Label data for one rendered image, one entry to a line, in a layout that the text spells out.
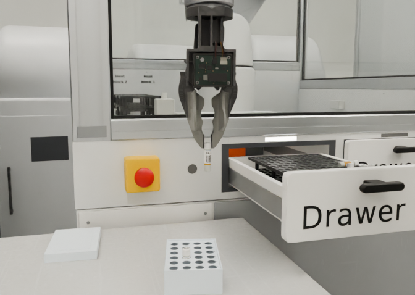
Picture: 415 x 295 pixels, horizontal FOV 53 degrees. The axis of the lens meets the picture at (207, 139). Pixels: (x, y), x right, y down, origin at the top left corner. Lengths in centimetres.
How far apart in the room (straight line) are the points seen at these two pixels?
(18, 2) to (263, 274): 375
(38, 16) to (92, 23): 327
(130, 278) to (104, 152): 31
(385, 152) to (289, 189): 52
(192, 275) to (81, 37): 53
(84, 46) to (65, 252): 41
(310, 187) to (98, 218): 48
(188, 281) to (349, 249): 62
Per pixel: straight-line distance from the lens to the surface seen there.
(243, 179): 88
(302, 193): 66
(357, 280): 122
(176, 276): 63
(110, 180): 93
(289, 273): 72
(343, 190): 70
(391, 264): 126
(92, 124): 91
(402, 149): 112
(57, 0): 419
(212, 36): 63
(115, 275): 72
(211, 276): 63
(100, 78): 91
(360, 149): 110
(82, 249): 79
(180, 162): 94
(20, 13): 419
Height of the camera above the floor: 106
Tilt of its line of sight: 7 degrees down
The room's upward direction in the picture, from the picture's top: straight up
